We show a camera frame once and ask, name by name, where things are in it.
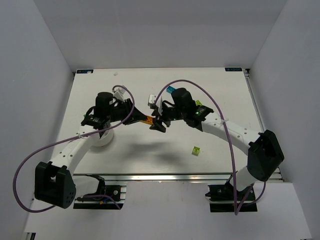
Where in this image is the blue corner label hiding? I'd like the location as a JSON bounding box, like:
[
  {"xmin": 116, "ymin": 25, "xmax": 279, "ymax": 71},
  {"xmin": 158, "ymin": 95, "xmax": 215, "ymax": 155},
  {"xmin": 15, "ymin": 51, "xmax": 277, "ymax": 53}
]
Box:
[
  {"xmin": 224, "ymin": 67, "xmax": 243, "ymax": 72},
  {"xmin": 76, "ymin": 69, "xmax": 94, "ymax": 74}
]

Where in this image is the right blue corner label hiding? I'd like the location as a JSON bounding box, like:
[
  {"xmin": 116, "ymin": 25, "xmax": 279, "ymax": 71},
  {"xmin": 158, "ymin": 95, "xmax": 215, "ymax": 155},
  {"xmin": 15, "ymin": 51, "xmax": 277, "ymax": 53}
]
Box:
[{"xmin": 224, "ymin": 67, "xmax": 243, "ymax": 72}]

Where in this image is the white divided round container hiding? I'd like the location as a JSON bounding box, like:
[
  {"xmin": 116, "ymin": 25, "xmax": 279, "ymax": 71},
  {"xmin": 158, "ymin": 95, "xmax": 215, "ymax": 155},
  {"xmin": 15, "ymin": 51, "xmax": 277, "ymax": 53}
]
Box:
[{"xmin": 93, "ymin": 129, "xmax": 114, "ymax": 147}]

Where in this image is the aluminium front rail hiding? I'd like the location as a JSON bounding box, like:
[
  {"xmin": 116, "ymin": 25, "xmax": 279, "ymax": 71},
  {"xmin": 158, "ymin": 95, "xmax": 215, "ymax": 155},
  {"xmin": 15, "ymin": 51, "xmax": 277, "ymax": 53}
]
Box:
[{"xmin": 44, "ymin": 173, "xmax": 285, "ymax": 183}]

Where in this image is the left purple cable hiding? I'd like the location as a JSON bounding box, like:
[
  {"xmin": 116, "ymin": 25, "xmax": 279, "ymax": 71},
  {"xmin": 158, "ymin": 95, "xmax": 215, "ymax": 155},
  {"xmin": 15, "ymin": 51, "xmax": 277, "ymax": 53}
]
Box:
[{"xmin": 12, "ymin": 85, "xmax": 136, "ymax": 213}]

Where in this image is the orange long lego brick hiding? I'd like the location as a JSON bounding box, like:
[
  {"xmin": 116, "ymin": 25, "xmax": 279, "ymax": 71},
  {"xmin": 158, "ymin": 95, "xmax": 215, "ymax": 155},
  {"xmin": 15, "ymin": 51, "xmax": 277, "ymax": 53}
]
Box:
[{"xmin": 145, "ymin": 116, "xmax": 154, "ymax": 125}]

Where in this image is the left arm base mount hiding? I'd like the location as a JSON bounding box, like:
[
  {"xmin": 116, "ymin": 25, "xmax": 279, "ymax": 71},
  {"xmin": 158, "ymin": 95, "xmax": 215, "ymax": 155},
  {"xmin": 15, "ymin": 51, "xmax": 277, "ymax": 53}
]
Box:
[{"xmin": 73, "ymin": 184, "xmax": 127, "ymax": 210}]

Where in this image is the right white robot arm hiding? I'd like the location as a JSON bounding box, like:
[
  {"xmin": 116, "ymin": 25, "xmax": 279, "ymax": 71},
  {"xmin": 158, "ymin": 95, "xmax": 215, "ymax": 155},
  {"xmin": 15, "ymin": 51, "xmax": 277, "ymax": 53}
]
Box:
[{"xmin": 148, "ymin": 88, "xmax": 285, "ymax": 192}]

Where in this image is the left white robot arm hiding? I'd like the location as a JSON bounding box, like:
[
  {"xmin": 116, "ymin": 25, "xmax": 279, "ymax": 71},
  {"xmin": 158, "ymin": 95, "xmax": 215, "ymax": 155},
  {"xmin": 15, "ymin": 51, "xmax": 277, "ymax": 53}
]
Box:
[{"xmin": 34, "ymin": 92, "xmax": 148, "ymax": 209}]

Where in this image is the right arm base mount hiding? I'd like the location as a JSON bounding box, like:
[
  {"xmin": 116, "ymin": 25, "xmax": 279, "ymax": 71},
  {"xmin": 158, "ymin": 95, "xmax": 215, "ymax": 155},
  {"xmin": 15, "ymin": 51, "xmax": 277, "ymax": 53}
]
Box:
[{"xmin": 205, "ymin": 184, "xmax": 258, "ymax": 213}]

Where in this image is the blue long lego brick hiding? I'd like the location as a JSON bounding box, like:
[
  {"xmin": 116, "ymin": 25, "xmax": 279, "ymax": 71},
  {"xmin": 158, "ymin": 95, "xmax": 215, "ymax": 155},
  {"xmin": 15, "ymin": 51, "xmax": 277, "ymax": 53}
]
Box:
[{"xmin": 166, "ymin": 86, "xmax": 176, "ymax": 94}]

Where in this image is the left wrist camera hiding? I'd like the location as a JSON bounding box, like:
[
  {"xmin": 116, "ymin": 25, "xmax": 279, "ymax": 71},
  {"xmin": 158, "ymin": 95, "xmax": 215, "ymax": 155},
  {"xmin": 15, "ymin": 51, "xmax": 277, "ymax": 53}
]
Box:
[{"xmin": 112, "ymin": 85, "xmax": 126, "ymax": 102}]

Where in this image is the left blue corner label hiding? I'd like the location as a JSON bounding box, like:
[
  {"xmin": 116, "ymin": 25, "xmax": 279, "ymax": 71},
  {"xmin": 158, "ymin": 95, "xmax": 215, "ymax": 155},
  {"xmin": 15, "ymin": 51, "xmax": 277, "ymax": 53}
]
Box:
[{"xmin": 76, "ymin": 69, "xmax": 94, "ymax": 74}]

